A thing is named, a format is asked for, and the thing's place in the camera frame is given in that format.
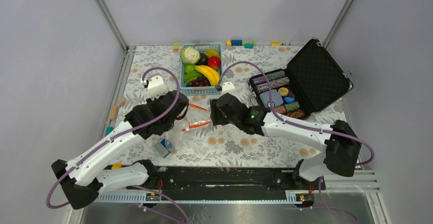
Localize clear zip top bag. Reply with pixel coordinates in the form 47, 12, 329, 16
161, 104, 212, 151

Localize light blue plastic basket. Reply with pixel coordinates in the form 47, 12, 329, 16
180, 42, 223, 96

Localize yellow banana bunch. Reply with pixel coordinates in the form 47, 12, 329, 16
195, 65, 220, 86

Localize red apple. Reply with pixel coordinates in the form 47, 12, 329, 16
207, 56, 222, 70

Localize green white cabbage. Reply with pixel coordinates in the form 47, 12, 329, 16
180, 46, 201, 64

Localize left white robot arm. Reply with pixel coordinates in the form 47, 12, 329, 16
51, 90, 189, 210

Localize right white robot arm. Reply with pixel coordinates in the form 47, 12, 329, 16
210, 93, 361, 189

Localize floral table mat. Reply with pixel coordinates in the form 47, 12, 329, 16
111, 45, 363, 168

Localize dark purple grapes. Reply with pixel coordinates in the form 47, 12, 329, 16
186, 77, 210, 87

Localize blue grey block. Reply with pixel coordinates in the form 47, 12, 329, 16
160, 138, 175, 158

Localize wooden block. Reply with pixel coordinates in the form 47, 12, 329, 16
108, 105, 119, 121

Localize green star fruit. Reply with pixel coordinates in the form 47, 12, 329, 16
183, 70, 202, 84

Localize teal block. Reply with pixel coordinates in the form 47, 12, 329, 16
104, 126, 114, 136

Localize green pepper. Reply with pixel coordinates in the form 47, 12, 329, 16
184, 64, 195, 73

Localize dark purple eggplant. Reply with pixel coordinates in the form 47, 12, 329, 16
196, 53, 208, 65

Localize yellow mango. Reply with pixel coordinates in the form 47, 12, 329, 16
204, 49, 221, 58

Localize blue yellow toy bricks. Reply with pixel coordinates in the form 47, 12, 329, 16
226, 39, 256, 49

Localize black poker chip case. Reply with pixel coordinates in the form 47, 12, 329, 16
248, 38, 353, 119

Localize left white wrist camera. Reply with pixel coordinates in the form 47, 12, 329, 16
143, 75, 169, 99

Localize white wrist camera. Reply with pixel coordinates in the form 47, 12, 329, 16
215, 82, 236, 95
143, 75, 169, 99

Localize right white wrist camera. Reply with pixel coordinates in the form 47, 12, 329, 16
215, 82, 236, 95

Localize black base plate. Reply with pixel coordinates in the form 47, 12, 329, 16
142, 166, 326, 201

